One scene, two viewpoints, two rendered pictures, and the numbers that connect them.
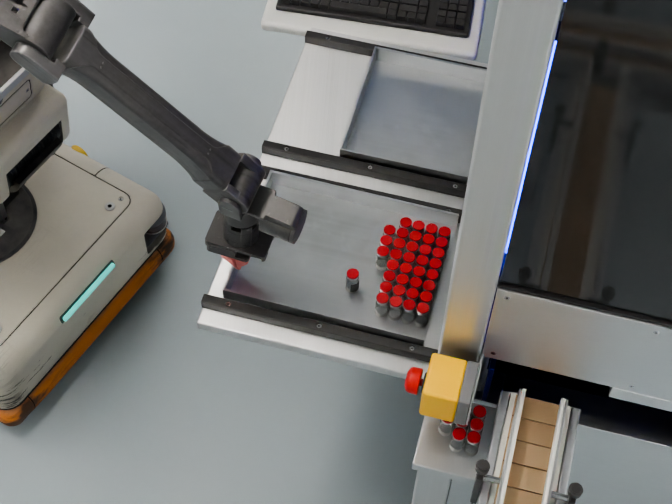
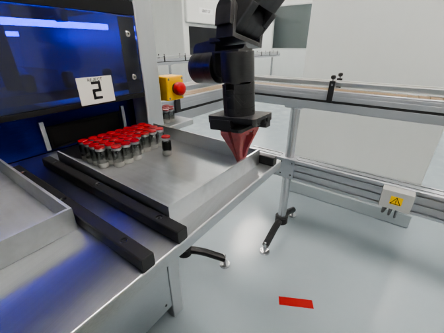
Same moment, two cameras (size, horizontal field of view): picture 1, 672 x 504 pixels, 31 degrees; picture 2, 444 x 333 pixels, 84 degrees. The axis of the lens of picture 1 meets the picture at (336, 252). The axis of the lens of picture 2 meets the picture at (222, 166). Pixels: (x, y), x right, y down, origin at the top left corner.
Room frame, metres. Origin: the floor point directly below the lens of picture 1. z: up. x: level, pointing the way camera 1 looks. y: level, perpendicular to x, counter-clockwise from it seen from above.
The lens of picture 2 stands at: (1.54, 0.29, 1.11)
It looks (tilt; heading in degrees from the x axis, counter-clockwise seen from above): 26 degrees down; 202
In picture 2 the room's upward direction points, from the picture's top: straight up
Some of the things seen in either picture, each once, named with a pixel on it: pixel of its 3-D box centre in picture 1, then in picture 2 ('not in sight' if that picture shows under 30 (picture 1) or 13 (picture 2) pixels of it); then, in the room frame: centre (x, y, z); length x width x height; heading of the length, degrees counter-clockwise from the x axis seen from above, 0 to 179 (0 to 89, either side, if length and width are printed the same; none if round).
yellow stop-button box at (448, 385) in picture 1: (447, 388); (168, 87); (0.84, -0.17, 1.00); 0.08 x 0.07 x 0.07; 76
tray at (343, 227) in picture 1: (343, 256); (159, 157); (1.14, -0.01, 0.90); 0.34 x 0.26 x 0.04; 76
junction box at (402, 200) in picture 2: not in sight; (396, 199); (0.39, 0.67, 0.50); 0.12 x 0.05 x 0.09; 76
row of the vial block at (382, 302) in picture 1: (393, 266); (133, 145); (1.12, -0.10, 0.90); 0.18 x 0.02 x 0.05; 165
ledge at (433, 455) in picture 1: (464, 440); (166, 122); (0.82, -0.21, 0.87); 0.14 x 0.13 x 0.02; 76
